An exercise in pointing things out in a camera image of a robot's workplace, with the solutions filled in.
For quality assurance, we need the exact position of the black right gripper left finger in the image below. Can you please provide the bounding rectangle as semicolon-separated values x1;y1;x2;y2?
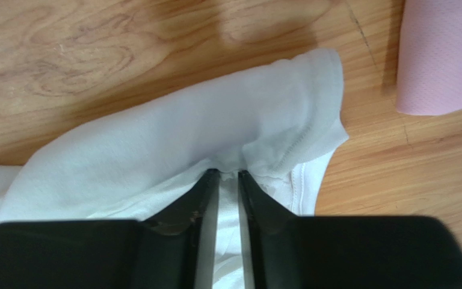
0;169;219;288

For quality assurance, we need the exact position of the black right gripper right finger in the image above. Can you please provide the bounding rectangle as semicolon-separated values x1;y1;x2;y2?
238;170;462;288

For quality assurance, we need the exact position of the white t-shirt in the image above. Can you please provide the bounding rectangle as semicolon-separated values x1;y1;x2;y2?
0;48;348;288

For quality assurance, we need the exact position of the folded pink t-shirt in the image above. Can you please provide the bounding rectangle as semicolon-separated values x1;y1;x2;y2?
396;1;462;116

